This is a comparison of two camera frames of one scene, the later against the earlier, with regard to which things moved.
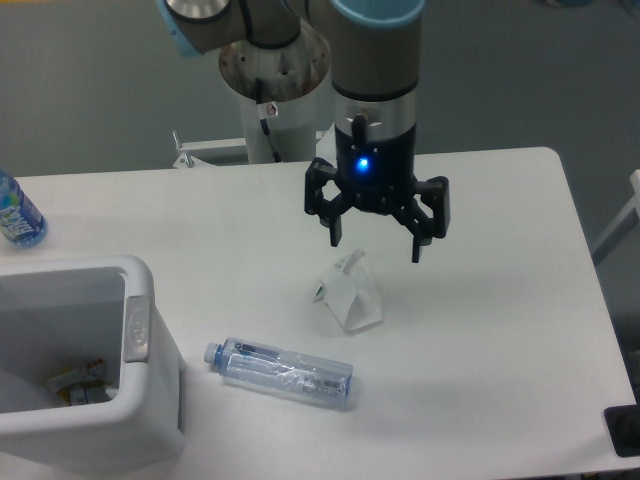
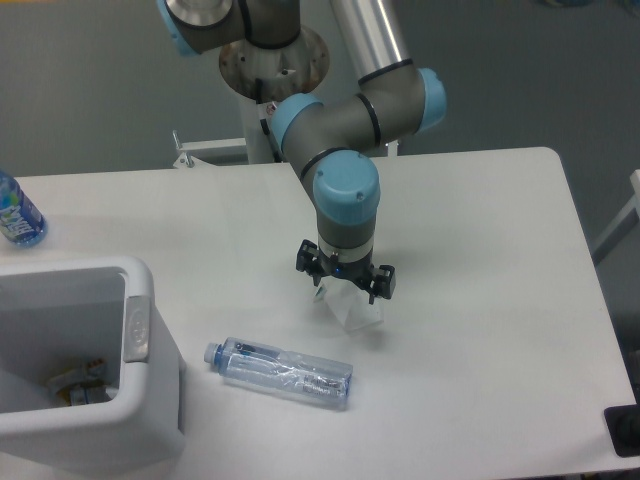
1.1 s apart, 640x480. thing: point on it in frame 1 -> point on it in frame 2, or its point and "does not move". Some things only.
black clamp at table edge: [623, 426] does not move
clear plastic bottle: [272, 369] does not move
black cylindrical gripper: [375, 152] -> [383, 284]
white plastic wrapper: [350, 292] does not move
